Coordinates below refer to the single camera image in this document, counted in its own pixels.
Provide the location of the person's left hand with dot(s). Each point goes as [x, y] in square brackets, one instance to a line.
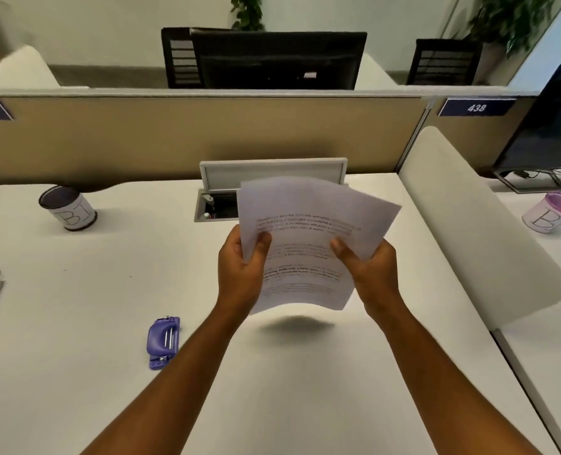
[238, 274]

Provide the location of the person's right hand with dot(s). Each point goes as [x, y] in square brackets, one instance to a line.
[373, 274]

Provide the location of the person's left thumb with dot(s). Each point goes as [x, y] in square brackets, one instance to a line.
[260, 246]

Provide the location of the person's right thumb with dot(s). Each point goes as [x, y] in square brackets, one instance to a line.
[343, 253]

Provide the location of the white printed paper sheets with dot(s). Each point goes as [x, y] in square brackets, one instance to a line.
[304, 236]

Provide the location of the person's left forearm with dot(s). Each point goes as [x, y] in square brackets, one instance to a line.
[171, 374]

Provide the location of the person's right forearm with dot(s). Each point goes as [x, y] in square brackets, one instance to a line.
[442, 379]

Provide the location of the beige desk partition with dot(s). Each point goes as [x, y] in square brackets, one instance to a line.
[204, 137]

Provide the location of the purple hole punch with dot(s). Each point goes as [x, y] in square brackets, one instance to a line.
[164, 337]

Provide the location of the white side divider panel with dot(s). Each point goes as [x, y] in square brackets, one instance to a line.
[475, 222]
[17, 68]

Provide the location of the black computer monitor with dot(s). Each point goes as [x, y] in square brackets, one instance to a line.
[275, 59]

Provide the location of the white cup with dark rim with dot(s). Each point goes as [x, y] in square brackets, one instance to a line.
[69, 210]

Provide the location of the black office chair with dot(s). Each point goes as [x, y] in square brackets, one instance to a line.
[178, 59]
[444, 61]

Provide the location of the white cup with pink rim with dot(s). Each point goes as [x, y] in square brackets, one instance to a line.
[548, 214]

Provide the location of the green potted plant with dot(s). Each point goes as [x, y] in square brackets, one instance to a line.
[508, 18]
[248, 11]

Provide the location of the black flat monitor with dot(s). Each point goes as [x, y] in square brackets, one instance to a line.
[546, 123]

